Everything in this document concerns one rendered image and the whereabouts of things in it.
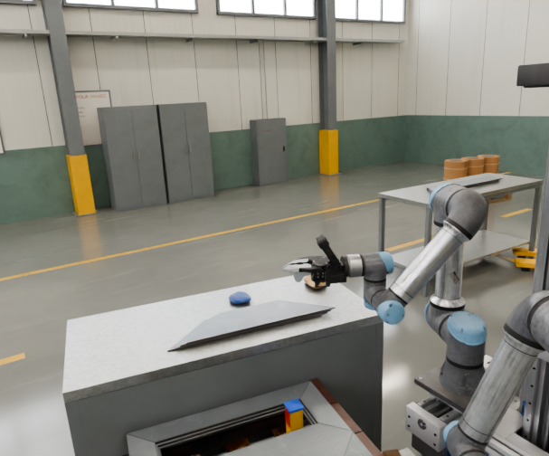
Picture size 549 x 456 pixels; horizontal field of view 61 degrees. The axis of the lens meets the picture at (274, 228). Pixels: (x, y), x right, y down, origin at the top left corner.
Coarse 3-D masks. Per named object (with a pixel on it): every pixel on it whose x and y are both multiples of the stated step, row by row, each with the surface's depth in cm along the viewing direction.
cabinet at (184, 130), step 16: (160, 112) 888; (176, 112) 905; (192, 112) 922; (160, 128) 900; (176, 128) 912; (192, 128) 929; (208, 128) 947; (160, 144) 917; (176, 144) 918; (192, 144) 935; (208, 144) 954; (176, 160) 925; (192, 160) 943; (208, 160) 962; (176, 176) 932; (192, 176) 950; (208, 176) 969; (176, 192) 939; (192, 192) 958; (208, 192) 977
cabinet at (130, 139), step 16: (112, 112) 842; (128, 112) 857; (144, 112) 872; (112, 128) 848; (128, 128) 863; (144, 128) 878; (112, 144) 853; (128, 144) 869; (144, 144) 884; (112, 160) 859; (128, 160) 875; (144, 160) 891; (160, 160) 908; (112, 176) 865; (128, 176) 881; (144, 176) 897; (160, 176) 914; (112, 192) 886; (128, 192) 887; (144, 192) 903; (160, 192) 921; (112, 208) 913; (128, 208) 895
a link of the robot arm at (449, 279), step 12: (432, 192) 155; (444, 192) 148; (456, 192) 143; (432, 204) 154; (444, 204) 146; (444, 216) 149; (456, 252) 152; (444, 264) 154; (456, 264) 153; (444, 276) 155; (456, 276) 154; (444, 288) 156; (456, 288) 156; (432, 300) 160; (444, 300) 157; (456, 300) 157; (432, 312) 161; (444, 312) 157; (432, 324) 161
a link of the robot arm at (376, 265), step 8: (360, 256) 151; (368, 256) 151; (376, 256) 151; (384, 256) 151; (392, 256) 152; (368, 264) 150; (376, 264) 150; (384, 264) 150; (392, 264) 151; (368, 272) 151; (376, 272) 151; (384, 272) 152; (392, 272) 153
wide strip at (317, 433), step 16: (288, 432) 163; (304, 432) 163; (320, 432) 162; (336, 432) 162; (352, 432) 162; (256, 448) 157; (272, 448) 156; (288, 448) 156; (304, 448) 156; (320, 448) 155; (336, 448) 155
